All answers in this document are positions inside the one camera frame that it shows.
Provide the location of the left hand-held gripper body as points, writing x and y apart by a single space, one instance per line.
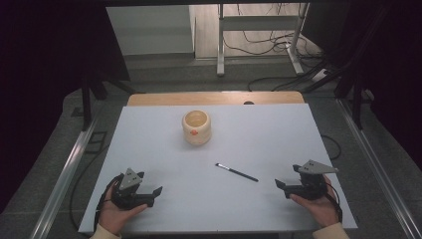
130 182

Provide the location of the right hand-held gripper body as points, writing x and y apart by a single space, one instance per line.
312 186

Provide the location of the black pen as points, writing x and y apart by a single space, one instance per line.
237 172

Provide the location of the cream ceramic cup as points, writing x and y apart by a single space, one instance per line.
196 136

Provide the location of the person's right hand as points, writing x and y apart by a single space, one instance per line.
323 210

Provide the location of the person's left hand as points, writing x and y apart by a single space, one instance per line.
112 217

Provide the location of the white board table cover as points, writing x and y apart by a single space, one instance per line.
232 139

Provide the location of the black table grommet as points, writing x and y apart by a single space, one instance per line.
249 103

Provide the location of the black metal stand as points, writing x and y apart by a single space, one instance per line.
357 106
87 106

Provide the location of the wooden table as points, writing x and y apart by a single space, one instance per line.
199 98

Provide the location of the white power strip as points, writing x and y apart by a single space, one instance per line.
319 75

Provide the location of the black curtain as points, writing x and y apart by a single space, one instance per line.
40 83
391 66

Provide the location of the white partition panel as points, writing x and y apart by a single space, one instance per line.
149 30

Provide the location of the aluminium rail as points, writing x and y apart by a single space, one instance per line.
375 159
66 172

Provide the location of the white metal desk frame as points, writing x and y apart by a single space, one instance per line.
258 23

